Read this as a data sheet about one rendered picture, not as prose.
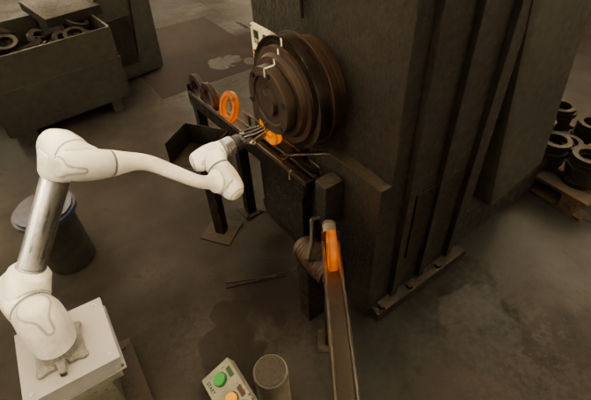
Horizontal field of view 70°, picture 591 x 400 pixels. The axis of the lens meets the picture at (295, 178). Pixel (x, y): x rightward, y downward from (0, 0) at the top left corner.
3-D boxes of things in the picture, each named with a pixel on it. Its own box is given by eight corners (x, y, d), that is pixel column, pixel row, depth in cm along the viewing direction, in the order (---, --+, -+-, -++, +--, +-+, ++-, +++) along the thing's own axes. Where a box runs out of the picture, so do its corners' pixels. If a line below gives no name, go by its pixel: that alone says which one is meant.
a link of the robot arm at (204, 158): (216, 148, 197) (230, 168, 192) (186, 162, 191) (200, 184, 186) (215, 134, 187) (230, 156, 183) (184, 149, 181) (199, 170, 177)
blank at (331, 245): (335, 264, 168) (326, 265, 168) (333, 226, 167) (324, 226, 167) (339, 276, 152) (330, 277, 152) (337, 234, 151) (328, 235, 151)
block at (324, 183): (332, 208, 197) (333, 169, 181) (343, 218, 192) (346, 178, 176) (314, 218, 192) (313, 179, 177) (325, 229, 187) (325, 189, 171)
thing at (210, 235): (208, 214, 276) (185, 122, 229) (244, 222, 269) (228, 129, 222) (193, 236, 262) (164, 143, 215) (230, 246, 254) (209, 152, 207)
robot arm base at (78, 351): (38, 390, 149) (32, 382, 146) (31, 343, 164) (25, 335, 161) (91, 364, 157) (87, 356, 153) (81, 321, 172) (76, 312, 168)
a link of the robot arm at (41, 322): (42, 370, 149) (17, 335, 136) (21, 340, 159) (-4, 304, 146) (85, 338, 159) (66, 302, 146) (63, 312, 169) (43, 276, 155)
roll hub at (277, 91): (261, 112, 185) (255, 53, 167) (298, 141, 167) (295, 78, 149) (251, 117, 183) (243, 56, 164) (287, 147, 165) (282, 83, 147)
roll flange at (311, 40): (288, 107, 206) (281, 10, 175) (352, 153, 176) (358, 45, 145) (271, 114, 201) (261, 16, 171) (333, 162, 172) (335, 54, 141)
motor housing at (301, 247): (314, 295, 226) (312, 229, 191) (340, 325, 212) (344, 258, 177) (295, 308, 221) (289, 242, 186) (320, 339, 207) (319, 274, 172)
